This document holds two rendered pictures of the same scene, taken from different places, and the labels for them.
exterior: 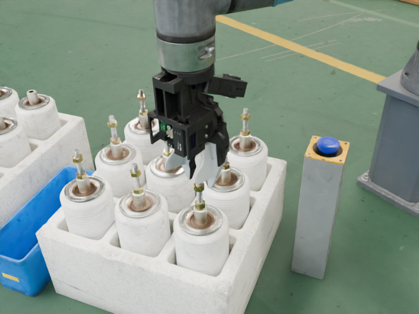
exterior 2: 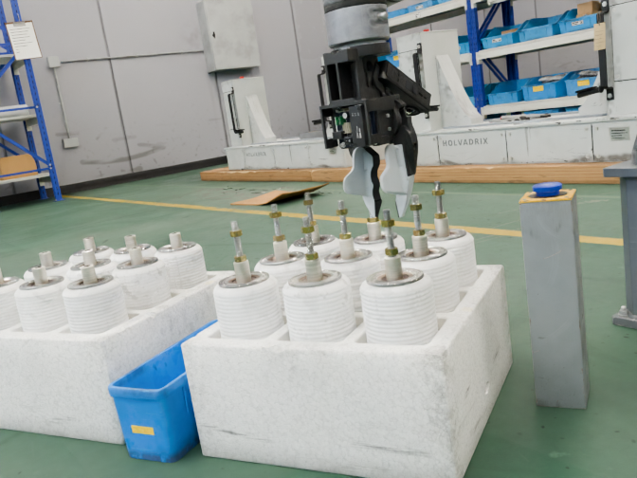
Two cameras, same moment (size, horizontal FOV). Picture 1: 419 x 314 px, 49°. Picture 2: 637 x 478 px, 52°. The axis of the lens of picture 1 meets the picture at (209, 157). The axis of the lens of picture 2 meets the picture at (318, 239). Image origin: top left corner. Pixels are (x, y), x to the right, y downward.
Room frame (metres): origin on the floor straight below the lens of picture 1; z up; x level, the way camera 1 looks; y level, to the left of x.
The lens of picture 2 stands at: (-0.25, 0.05, 0.48)
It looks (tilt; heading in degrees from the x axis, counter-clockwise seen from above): 11 degrees down; 4
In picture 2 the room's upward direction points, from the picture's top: 8 degrees counter-clockwise
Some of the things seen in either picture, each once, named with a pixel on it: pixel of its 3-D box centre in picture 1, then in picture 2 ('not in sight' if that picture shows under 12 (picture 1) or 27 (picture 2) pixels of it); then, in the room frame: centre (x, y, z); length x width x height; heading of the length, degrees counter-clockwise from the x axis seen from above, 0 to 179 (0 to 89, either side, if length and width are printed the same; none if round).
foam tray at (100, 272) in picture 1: (174, 224); (362, 354); (0.73, 0.08, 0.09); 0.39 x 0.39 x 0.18; 67
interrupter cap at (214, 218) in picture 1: (201, 220); (394, 278); (0.58, 0.02, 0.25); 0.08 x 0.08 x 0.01
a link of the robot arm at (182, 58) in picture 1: (188, 50); (359, 29); (0.57, 0.02, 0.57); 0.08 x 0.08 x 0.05
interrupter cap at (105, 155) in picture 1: (117, 154); (282, 259); (0.78, 0.19, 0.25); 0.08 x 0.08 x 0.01
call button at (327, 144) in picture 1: (328, 146); (547, 191); (0.69, -0.22, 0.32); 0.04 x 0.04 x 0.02
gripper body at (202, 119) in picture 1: (186, 106); (363, 98); (0.56, 0.03, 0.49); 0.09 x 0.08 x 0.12; 142
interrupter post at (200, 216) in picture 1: (200, 214); (393, 268); (0.58, 0.02, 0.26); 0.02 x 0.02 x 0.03
